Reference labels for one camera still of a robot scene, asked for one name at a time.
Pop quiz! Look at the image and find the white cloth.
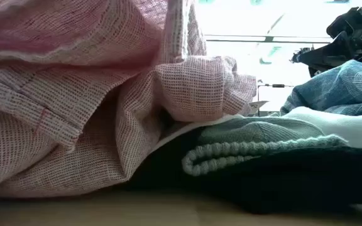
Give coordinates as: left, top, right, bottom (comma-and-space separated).
151, 105, 362, 154

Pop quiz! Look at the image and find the green knit cloth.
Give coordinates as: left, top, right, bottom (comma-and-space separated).
180, 116, 350, 177

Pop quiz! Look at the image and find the pink woven cloth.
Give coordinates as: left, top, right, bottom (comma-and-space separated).
0, 0, 258, 198

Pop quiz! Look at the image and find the white paper tag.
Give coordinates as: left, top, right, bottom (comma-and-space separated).
248, 100, 270, 116

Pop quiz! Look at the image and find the black cloth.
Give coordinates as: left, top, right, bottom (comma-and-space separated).
127, 125, 362, 215

